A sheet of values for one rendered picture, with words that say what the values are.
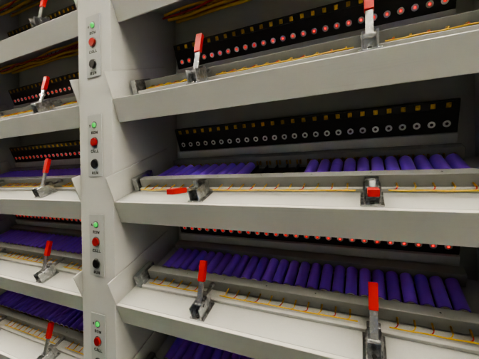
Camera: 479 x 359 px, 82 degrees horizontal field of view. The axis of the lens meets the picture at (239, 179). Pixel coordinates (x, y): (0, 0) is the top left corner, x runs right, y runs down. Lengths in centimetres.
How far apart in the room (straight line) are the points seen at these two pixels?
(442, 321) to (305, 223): 22
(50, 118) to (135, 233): 32
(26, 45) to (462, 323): 99
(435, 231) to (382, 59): 22
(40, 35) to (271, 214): 67
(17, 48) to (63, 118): 26
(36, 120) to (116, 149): 26
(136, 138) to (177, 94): 17
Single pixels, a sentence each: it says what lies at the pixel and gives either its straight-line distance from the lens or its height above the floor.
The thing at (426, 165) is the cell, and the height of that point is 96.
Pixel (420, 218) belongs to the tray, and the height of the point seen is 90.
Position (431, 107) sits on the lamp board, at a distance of 54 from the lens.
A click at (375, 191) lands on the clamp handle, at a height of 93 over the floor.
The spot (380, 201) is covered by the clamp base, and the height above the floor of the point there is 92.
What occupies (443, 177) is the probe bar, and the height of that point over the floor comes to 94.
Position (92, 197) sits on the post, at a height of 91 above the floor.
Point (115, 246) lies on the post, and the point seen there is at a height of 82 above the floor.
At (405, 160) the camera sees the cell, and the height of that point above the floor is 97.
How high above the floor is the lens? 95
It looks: level
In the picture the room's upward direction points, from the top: 1 degrees counter-clockwise
